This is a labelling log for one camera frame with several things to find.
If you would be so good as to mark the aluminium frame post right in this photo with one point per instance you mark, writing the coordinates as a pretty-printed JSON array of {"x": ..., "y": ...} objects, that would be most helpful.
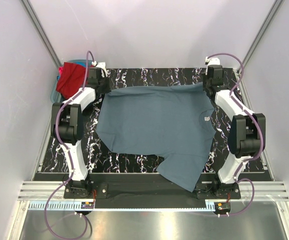
[{"x": 262, "y": 30}]

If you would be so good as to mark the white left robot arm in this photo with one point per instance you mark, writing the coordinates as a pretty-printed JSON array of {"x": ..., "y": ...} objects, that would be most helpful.
[{"x": 67, "y": 127}]

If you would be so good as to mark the grey-blue t shirt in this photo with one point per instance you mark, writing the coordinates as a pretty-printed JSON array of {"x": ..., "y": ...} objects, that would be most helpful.
[{"x": 172, "y": 122}]

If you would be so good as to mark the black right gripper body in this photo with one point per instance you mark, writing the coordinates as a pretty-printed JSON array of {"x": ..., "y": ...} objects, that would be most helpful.
[{"x": 206, "y": 82}]

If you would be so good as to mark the aluminium frame post left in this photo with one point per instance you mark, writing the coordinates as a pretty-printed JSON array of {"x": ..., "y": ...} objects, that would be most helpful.
[{"x": 40, "y": 31}]

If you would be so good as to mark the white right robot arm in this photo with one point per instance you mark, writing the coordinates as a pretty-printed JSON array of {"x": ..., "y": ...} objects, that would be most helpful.
[{"x": 246, "y": 139}]

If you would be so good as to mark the red t shirt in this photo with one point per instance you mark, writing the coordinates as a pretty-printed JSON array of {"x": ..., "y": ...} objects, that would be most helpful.
[{"x": 72, "y": 76}]

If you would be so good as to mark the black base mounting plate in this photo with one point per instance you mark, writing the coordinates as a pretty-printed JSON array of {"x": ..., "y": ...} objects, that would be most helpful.
[{"x": 109, "y": 190}]

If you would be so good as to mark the aluminium front rail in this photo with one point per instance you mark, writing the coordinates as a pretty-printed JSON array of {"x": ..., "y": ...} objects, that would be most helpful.
[{"x": 263, "y": 190}]

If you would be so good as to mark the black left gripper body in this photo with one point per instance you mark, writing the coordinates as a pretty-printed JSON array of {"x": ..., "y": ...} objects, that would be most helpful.
[{"x": 104, "y": 84}]

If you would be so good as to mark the teal plastic laundry basket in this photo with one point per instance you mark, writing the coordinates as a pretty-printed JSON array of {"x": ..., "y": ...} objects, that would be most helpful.
[{"x": 56, "y": 97}]

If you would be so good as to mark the aluminium frame post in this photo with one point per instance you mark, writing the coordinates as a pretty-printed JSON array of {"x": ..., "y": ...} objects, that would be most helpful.
[
  {"x": 40, "y": 31},
  {"x": 262, "y": 30}
]

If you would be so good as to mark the white slotted cable duct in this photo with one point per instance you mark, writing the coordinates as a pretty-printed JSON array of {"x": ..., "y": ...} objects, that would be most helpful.
[{"x": 103, "y": 205}]

